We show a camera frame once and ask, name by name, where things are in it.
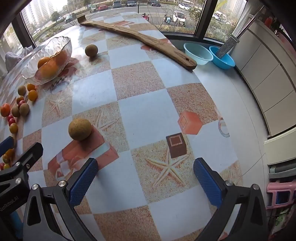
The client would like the brown longan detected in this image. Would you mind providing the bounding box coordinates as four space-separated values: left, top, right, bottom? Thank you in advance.
68 118 92 141
85 44 98 58

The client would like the large orange mandarin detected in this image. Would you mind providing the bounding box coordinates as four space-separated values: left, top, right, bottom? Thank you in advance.
1 103 11 118

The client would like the pink plastic stool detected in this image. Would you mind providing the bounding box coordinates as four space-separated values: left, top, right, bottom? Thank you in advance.
266 180 295 209

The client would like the clear glass fruit bowl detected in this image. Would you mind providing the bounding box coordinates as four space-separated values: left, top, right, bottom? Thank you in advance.
22 36 72 85

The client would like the brown longan by bowl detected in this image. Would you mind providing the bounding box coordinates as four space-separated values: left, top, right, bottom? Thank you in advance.
85 44 98 58

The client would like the white cabinet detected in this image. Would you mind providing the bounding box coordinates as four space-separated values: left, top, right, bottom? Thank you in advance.
231 21 295 136

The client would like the light blue plastic basin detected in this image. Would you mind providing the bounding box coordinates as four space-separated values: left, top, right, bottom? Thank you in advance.
184 42 213 65

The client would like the long wooden plank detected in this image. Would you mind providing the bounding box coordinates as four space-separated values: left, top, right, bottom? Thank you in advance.
77 15 197 71

